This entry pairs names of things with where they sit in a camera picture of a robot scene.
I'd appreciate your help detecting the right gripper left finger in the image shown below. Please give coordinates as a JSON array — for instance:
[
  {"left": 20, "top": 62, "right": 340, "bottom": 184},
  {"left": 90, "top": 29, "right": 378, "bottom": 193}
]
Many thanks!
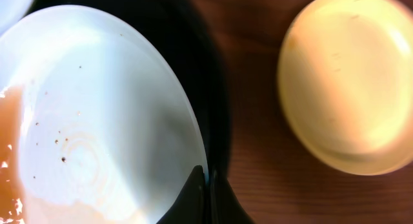
[{"left": 157, "top": 165, "right": 205, "bottom": 224}]

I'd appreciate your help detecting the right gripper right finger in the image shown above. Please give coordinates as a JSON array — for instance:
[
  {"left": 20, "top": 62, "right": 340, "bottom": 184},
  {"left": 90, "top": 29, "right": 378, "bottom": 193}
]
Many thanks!
[{"left": 209, "top": 170, "right": 254, "bottom": 224}]

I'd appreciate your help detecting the light blue plate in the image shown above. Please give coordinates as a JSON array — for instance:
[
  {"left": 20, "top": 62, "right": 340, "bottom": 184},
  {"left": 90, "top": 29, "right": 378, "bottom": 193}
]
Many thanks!
[
  {"left": 1, "top": 5, "right": 209, "bottom": 223},
  {"left": 0, "top": 0, "right": 35, "bottom": 34}
]

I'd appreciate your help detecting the yellow plate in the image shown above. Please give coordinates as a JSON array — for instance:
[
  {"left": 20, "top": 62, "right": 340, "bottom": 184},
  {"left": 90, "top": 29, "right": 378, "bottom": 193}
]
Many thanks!
[{"left": 277, "top": 0, "right": 412, "bottom": 176}]

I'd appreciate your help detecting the black round tray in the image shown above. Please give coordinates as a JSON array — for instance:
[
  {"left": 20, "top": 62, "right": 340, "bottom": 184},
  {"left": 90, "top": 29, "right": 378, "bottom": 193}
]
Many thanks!
[{"left": 29, "top": 0, "right": 231, "bottom": 176}]

